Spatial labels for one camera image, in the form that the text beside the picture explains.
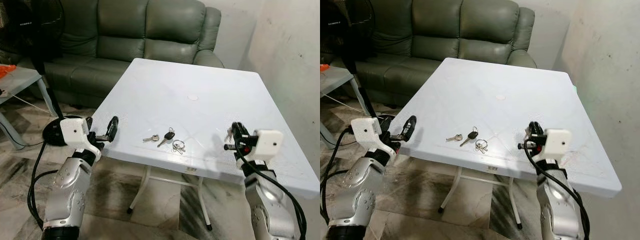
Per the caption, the white plastic folding table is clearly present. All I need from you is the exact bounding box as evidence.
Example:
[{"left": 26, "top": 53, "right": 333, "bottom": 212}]
[
  {"left": 90, "top": 57, "right": 321, "bottom": 232},
  {"left": 390, "top": 57, "right": 623, "bottom": 231}
]

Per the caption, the black standing fan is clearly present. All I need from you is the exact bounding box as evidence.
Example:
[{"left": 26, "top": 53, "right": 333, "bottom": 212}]
[{"left": 0, "top": 0, "right": 68, "bottom": 147}]

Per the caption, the black head car key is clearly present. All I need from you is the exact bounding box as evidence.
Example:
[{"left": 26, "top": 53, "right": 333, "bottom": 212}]
[
  {"left": 460, "top": 127, "right": 479, "bottom": 148},
  {"left": 157, "top": 127, "right": 176, "bottom": 148}
]

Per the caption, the grey side table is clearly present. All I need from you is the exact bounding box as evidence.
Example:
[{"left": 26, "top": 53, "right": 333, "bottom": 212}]
[
  {"left": 320, "top": 65, "right": 371, "bottom": 147},
  {"left": 0, "top": 67, "right": 58, "bottom": 151}
]

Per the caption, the green leather sofa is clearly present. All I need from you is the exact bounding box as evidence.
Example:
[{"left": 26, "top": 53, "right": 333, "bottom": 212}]
[
  {"left": 320, "top": 0, "right": 538, "bottom": 106},
  {"left": 17, "top": 0, "right": 225, "bottom": 108}
]

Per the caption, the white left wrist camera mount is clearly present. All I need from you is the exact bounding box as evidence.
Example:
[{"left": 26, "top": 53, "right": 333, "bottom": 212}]
[
  {"left": 351, "top": 117, "right": 396, "bottom": 160},
  {"left": 60, "top": 116, "right": 102, "bottom": 160}
]

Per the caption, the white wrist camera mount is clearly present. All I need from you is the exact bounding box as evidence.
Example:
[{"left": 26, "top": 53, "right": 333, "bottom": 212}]
[
  {"left": 537, "top": 128, "right": 573, "bottom": 162},
  {"left": 60, "top": 116, "right": 102, "bottom": 160},
  {"left": 247, "top": 129, "right": 285, "bottom": 162},
  {"left": 351, "top": 117, "right": 396, "bottom": 160}
]

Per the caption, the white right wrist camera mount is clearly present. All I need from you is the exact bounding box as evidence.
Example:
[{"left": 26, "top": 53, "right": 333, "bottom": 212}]
[
  {"left": 247, "top": 129, "right": 285, "bottom": 162},
  {"left": 537, "top": 128, "right": 573, "bottom": 162}
]

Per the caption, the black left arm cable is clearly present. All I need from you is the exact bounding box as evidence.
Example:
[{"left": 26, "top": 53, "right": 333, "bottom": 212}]
[
  {"left": 320, "top": 127, "right": 351, "bottom": 226},
  {"left": 27, "top": 141, "right": 59, "bottom": 231}
]

